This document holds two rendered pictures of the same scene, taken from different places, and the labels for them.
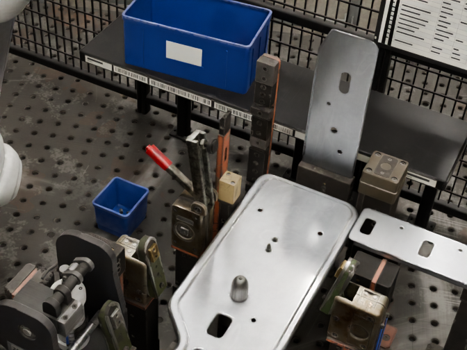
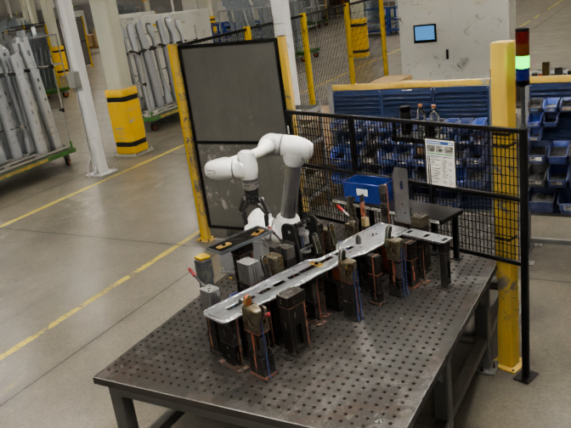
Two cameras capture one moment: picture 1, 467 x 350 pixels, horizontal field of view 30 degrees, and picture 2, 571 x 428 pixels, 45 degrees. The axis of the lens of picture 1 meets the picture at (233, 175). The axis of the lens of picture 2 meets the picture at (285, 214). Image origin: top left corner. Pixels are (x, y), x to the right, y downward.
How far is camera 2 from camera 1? 2.70 m
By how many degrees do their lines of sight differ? 32
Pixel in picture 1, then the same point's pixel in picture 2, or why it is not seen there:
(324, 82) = (396, 187)
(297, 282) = (378, 240)
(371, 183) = (414, 220)
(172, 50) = (358, 191)
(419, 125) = (441, 210)
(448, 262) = (432, 238)
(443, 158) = (444, 216)
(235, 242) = (363, 234)
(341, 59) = (398, 177)
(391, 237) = (415, 233)
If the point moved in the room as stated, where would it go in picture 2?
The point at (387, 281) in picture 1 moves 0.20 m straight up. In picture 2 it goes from (409, 243) to (408, 210)
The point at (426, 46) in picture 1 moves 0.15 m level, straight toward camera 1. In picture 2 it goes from (442, 181) to (430, 188)
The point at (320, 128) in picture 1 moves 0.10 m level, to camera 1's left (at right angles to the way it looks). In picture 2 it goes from (398, 205) to (381, 205)
